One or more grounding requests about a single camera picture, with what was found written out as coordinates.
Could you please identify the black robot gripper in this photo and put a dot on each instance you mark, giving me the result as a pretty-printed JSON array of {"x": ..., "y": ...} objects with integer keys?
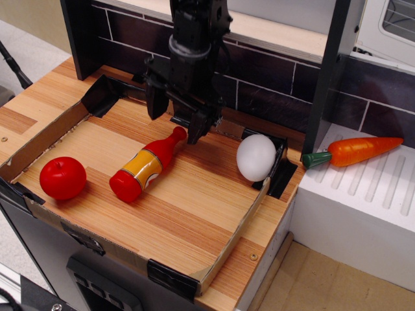
[{"x": 186, "y": 77}]

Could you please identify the red yellow hot sauce bottle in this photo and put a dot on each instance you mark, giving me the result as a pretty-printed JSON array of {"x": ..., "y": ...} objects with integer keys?
[{"x": 134, "y": 177}]

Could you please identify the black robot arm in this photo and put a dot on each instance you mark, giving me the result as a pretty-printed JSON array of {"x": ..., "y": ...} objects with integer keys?
[{"x": 196, "y": 25}]

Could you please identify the cardboard fence with black tape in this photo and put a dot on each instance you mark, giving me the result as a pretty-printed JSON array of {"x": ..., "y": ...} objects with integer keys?
[{"x": 187, "y": 228}]

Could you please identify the white toy egg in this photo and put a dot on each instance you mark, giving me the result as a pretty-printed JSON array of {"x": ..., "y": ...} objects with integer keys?
[{"x": 256, "y": 155}]

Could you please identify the light wooden shelf board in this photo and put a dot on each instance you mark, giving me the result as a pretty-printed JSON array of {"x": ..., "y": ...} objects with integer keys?
[{"x": 283, "y": 39}]

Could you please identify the red toy tomato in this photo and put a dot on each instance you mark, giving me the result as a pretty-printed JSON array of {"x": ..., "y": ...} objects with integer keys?
[{"x": 63, "y": 178}]

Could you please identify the orange toy carrot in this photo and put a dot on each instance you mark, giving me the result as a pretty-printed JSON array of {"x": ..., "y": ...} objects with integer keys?
[{"x": 351, "y": 151}]

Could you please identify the black control panel with buttons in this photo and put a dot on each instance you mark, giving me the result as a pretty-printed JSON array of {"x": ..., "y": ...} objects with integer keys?
[{"x": 98, "y": 291}]

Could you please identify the black left shelf post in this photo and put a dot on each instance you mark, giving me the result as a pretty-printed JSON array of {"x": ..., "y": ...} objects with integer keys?
[{"x": 85, "y": 24}]

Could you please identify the black shelf post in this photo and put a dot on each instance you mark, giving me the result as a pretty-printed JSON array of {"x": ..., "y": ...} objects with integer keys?
[
  {"x": 327, "y": 69},
  {"x": 85, "y": 24}
]

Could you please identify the black right shelf post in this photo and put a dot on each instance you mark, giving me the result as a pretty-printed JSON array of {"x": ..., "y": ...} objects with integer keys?
[{"x": 327, "y": 69}]

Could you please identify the white appliance with wire rack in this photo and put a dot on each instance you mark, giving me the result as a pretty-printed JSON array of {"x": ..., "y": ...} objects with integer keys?
[{"x": 387, "y": 30}]

